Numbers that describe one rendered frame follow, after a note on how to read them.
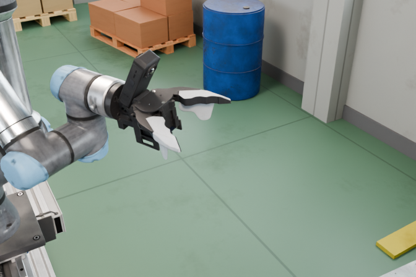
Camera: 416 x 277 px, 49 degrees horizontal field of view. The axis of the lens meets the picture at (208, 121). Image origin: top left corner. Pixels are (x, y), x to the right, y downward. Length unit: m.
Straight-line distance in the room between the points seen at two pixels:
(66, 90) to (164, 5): 4.04
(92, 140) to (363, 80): 2.91
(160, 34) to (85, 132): 4.02
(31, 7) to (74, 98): 5.28
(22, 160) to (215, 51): 3.10
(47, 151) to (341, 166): 2.61
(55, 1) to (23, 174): 5.45
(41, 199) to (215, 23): 2.62
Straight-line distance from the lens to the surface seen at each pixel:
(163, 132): 0.72
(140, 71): 0.75
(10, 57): 1.09
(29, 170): 0.86
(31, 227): 1.23
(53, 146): 0.89
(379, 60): 3.50
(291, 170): 3.15
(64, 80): 0.91
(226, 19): 3.71
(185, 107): 0.81
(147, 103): 0.78
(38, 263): 2.31
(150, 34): 4.83
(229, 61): 3.83
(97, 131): 0.94
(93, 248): 2.63
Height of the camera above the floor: 1.82
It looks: 30 degrees down
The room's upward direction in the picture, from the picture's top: straight up
